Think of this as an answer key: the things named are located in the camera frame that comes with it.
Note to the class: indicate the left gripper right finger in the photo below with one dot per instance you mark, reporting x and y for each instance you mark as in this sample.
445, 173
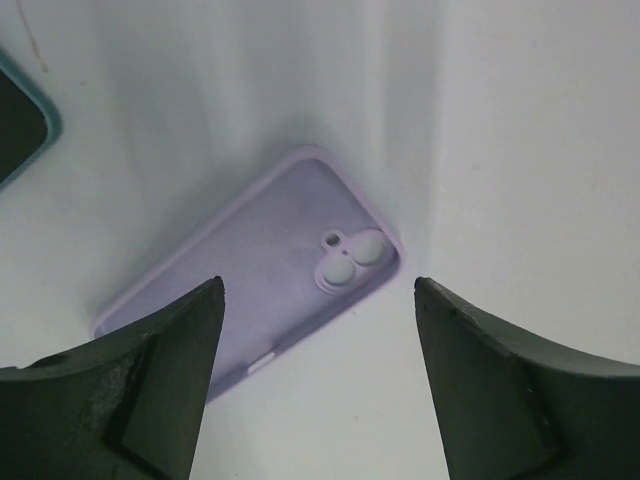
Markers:
511, 404

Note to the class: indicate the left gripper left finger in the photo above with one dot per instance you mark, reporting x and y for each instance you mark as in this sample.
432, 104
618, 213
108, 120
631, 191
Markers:
127, 405

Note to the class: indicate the lilac phone case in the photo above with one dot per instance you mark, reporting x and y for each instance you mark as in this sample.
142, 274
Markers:
295, 250

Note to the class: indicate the teal cased black phone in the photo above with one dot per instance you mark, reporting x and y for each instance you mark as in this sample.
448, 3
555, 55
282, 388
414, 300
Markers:
30, 122

